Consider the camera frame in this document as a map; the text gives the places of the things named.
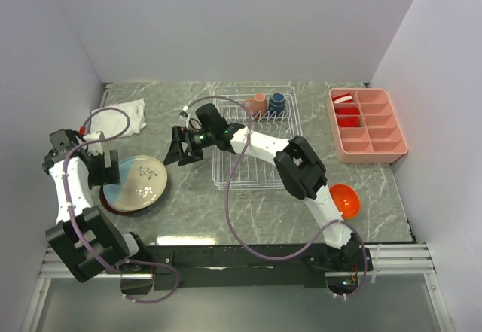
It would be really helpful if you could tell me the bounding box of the dark blue mug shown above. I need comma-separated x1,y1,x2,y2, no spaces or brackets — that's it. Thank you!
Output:
268,92,286,117

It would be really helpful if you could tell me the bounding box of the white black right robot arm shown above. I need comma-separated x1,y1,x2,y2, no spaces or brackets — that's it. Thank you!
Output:
164,103,368,270

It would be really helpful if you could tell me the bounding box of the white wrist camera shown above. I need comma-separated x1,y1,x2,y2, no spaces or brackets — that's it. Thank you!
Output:
179,105,190,126
79,126,105,157

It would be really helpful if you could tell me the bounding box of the cream and blue plate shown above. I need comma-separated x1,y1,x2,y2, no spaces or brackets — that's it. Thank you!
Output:
103,155,168,211

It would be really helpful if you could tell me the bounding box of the aluminium frame rail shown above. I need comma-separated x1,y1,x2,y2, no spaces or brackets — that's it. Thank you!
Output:
20,81,451,332

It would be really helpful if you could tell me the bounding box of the pink printed mug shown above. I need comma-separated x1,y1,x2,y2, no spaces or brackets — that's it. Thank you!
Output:
243,93,267,118

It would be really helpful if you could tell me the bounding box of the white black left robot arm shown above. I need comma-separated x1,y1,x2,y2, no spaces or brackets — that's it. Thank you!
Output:
42,129,151,282

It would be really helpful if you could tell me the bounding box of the white folded cloth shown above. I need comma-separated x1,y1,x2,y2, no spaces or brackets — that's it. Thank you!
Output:
90,99,147,138

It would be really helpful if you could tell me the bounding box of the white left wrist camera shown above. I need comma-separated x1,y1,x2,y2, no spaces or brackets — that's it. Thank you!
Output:
79,126,105,157

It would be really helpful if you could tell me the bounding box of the red white cup in tray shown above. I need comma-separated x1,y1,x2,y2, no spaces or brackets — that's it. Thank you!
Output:
332,93,354,104

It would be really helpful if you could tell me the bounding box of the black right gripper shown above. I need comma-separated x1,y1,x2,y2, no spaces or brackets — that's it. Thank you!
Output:
163,126,215,168

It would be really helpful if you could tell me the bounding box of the white wire dish rack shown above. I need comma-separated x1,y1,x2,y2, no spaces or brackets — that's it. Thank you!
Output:
212,86,311,192

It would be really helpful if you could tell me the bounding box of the brown rimmed plate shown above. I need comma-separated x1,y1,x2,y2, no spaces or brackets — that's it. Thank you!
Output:
99,187,147,216

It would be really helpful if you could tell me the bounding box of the orange plastic bowl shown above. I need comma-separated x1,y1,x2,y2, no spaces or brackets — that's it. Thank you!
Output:
329,184,361,219

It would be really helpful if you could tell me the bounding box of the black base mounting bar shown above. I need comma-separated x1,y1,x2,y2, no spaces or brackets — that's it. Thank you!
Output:
121,243,373,294

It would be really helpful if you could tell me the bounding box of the pink compartment organizer tray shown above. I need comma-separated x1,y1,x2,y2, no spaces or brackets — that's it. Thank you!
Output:
327,88,408,163

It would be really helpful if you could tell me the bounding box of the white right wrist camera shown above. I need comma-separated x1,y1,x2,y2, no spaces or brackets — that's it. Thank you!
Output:
179,105,190,126

